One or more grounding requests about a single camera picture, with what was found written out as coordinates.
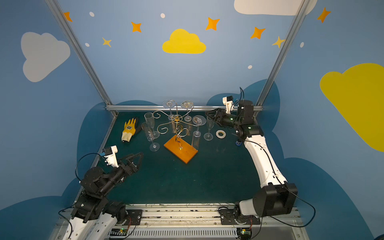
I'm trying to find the wine glass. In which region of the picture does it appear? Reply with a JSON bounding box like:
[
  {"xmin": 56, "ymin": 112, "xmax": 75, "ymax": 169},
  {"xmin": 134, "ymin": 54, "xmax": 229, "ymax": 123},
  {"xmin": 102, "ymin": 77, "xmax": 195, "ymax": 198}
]
[
  {"xmin": 163, "ymin": 100, "xmax": 177, "ymax": 121},
  {"xmin": 204, "ymin": 118, "xmax": 215, "ymax": 141},
  {"xmin": 192, "ymin": 115, "xmax": 207, "ymax": 150},
  {"xmin": 181, "ymin": 100, "xmax": 194, "ymax": 122},
  {"xmin": 144, "ymin": 112, "xmax": 160, "ymax": 139},
  {"xmin": 141, "ymin": 123, "xmax": 160, "ymax": 152}
]

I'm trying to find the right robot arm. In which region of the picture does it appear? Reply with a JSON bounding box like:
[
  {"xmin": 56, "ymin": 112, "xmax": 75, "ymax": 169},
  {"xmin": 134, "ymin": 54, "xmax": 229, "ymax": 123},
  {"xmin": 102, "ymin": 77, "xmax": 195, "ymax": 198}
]
[{"xmin": 206, "ymin": 100, "xmax": 299, "ymax": 220}]

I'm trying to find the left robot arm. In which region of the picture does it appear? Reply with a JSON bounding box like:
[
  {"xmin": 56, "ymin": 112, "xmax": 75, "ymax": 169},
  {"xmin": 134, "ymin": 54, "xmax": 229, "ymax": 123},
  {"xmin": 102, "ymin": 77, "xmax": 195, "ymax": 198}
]
[{"xmin": 62, "ymin": 153, "xmax": 144, "ymax": 240}]

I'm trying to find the white tape roll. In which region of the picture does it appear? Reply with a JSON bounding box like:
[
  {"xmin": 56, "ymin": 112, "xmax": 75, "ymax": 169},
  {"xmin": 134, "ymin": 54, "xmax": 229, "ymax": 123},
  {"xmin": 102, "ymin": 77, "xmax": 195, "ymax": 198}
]
[{"xmin": 216, "ymin": 130, "xmax": 227, "ymax": 139}]

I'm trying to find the yellow black work glove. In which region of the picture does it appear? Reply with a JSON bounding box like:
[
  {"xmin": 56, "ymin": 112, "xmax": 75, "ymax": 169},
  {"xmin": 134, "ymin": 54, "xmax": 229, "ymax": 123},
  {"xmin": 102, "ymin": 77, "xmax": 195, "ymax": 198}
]
[{"xmin": 121, "ymin": 117, "xmax": 142, "ymax": 143}]

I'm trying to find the left circuit board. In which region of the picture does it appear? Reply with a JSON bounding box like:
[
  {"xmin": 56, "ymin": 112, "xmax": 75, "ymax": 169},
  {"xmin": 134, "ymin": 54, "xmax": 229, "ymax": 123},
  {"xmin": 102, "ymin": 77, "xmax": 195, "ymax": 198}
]
[{"xmin": 109, "ymin": 228, "xmax": 130, "ymax": 239}]

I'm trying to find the circuit board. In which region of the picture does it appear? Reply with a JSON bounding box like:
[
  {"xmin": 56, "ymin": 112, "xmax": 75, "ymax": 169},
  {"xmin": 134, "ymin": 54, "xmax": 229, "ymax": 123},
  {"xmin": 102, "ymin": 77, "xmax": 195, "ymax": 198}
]
[
  {"xmin": 109, "ymin": 228, "xmax": 130, "ymax": 239},
  {"xmin": 237, "ymin": 228, "xmax": 252, "ymax": 240}
]

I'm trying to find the right circuit board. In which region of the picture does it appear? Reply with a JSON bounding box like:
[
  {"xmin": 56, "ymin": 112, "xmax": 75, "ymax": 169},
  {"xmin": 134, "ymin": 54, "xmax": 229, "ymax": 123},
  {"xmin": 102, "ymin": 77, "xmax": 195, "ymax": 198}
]
[{"xmin": 237, "ymin": 228, "xmax": 252, "ymax": 240}]

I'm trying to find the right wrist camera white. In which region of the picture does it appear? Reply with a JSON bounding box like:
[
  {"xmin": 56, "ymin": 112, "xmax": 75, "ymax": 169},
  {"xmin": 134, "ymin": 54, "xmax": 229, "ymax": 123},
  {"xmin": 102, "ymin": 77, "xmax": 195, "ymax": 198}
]
[{"xmin": 223, "ymin": 96, "xmax": 234, "ymax": 114}]

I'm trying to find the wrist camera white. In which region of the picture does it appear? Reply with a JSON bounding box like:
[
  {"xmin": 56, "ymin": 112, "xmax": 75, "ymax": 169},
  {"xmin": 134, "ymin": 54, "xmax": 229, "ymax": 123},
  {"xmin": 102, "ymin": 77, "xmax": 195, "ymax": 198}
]
[
  {"xmin": 223, "ymin": 96, "xmax": 234, "ymax": 114},
  {"xmin": 101, "ymin": 146, "xmax": 119, "ymax": 168}
]

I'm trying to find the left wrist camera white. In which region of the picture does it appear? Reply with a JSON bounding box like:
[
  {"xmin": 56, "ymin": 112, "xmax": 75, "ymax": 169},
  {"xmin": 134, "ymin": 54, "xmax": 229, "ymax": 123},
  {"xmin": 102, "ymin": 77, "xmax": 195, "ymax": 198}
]
[{"xmin": 101, "ymin": 146, "xmax": 119, "ymax": 168}]

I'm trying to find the gold wire glass rack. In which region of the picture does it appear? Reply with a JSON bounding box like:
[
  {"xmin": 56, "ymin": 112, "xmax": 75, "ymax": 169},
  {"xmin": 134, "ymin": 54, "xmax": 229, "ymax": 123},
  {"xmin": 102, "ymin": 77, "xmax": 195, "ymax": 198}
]
[{"xmin": 153, "ymin": 100, "xmax": 198, "ymax": 164}]

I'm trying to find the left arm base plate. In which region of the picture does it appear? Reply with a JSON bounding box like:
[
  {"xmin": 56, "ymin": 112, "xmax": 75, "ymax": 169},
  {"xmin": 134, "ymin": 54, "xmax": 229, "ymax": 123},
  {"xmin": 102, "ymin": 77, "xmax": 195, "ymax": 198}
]
[{"xmin": 117, "ymin": 209, "xmax": 143, "ymax": 226}]

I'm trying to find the aluminium frame back bar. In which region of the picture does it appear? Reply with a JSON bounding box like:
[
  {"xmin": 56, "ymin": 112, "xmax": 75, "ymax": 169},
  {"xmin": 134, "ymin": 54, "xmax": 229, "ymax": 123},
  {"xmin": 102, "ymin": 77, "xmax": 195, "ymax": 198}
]
[{"xmin": 105, "ymin": 104, "xmax": 264, "ymax": 113}]

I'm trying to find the aluminium rail base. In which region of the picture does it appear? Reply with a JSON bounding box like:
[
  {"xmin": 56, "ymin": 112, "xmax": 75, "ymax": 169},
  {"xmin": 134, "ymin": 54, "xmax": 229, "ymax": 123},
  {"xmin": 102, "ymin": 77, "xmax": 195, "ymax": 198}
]
[{"xmin": 50, "ymin": 203, "xmax": 309, "ymax": 240}]

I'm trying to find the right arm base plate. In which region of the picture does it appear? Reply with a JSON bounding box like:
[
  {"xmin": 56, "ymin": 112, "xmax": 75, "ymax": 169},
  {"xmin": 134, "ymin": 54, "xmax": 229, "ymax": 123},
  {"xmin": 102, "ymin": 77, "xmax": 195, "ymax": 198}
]
[{"xmin": 218, "ymin": 208, "xmax": 261, "ymax": 226}]

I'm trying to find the aluminium frame left post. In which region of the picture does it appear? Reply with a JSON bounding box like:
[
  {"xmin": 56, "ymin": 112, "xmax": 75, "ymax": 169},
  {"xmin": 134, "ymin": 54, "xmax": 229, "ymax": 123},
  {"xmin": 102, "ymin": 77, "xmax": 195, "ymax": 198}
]
[{"xmin": 45, "ymin": 0, "xmax": 113, "ymax": 107}]

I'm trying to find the aluminium frame post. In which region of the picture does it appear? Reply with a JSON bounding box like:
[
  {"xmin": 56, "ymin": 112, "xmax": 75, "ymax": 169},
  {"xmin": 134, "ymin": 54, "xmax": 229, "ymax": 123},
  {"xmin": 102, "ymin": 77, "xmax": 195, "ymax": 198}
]
[
  {"xmin": 45, "ymin": 0, "xmax": 113, "ymax": 107},
  {"xmin": 254, "ymin": 0, "xmax": 311, "ymax": 118}
]

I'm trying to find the aluminium frame right post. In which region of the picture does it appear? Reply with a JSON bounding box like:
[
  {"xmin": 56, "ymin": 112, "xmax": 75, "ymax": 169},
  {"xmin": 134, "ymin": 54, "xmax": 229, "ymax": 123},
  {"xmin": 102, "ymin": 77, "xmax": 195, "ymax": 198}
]
[{"xmin": 254, "ymin": 0, "xmax": 311, "ymax": 118}]

